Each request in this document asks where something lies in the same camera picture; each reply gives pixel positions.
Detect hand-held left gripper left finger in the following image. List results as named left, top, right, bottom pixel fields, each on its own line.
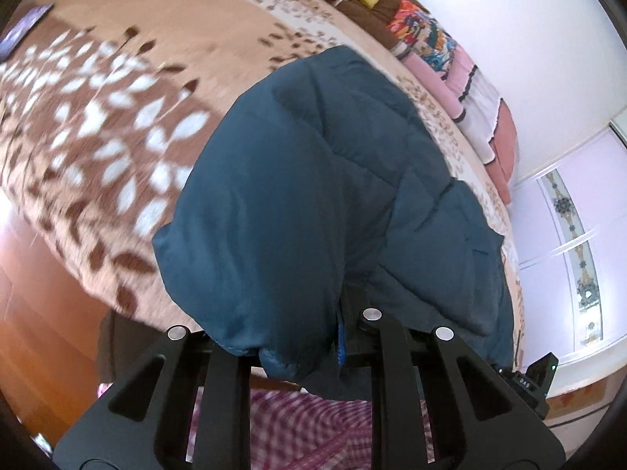
left=55, top=327, right=260, bottom=470

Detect brown folded blanket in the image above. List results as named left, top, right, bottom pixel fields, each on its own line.
left=294, top=0, right=407, bottom=57

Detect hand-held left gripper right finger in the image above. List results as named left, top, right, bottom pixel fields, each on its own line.
left=338, top=289, right=566, bottom=470

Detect salmon pink pillow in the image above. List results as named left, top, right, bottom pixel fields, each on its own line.
left=487, top=98, right=520, bottom=204

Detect leaf print bed blanket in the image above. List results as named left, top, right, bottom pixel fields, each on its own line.
left=0, top=0, right=527, bottom=373

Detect white wardrobe with ornament panel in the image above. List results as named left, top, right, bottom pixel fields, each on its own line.
left=509, top=108, right=627, bottom=432

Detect dark phone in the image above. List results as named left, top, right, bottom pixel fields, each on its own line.
left=0, top=2, right=54, bottom=62

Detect colourful cartoon pillow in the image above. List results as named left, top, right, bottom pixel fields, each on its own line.
left=389, top=0, right=458, bottom=72

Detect teal quilted jacket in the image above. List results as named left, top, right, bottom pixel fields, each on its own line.
left=152, top=44, right=515, bottom=400

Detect pink plaid pants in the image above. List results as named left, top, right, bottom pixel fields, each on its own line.
left=191, top=384, right=437, bottom=470

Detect pink white striped pillow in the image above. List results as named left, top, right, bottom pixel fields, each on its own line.
left=404, top=42, right=500, bottom=165

